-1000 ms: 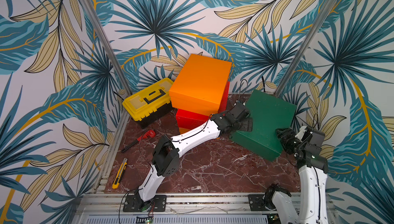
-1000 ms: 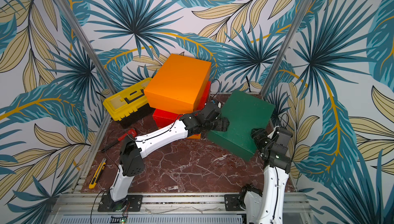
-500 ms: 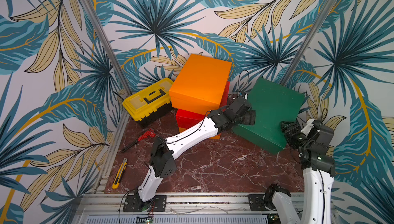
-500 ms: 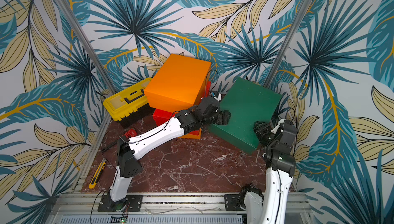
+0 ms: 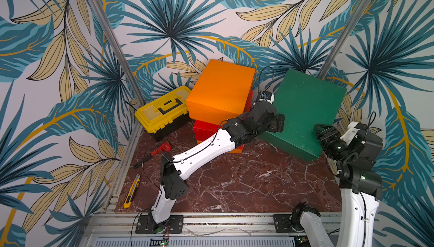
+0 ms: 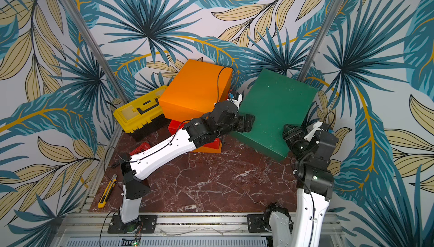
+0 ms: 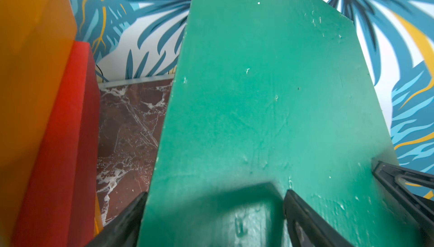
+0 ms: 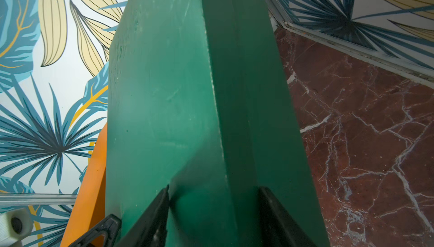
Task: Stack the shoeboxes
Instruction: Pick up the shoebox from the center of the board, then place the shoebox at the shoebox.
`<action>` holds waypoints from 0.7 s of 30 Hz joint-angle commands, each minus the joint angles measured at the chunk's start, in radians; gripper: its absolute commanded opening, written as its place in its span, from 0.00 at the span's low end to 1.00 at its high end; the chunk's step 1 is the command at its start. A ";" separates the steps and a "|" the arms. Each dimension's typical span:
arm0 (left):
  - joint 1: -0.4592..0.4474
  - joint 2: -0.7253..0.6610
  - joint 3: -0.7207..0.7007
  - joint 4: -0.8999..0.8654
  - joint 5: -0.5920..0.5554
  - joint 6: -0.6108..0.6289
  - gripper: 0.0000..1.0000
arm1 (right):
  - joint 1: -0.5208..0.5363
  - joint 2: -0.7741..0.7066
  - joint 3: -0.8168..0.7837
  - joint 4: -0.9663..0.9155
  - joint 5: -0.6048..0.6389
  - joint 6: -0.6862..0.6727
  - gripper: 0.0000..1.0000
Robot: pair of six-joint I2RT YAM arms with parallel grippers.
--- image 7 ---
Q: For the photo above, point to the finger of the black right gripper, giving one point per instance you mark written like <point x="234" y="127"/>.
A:
<point x="394" y="178"/>

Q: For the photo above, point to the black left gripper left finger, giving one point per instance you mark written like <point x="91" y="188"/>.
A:
<point x="124" y="230"/>

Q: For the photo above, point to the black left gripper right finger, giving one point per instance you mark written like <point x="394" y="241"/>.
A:
<point x="306" y="228"/>

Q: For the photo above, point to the red shoebox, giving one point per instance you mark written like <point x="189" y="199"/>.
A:
<point x="58" y="208"/>

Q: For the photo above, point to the green shoebox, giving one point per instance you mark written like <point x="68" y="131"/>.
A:
<point x="270" y="96"/>

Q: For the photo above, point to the orange shoebox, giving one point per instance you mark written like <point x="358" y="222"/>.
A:
<point x="98" y="226"/>
<point x="36" y="41"/>

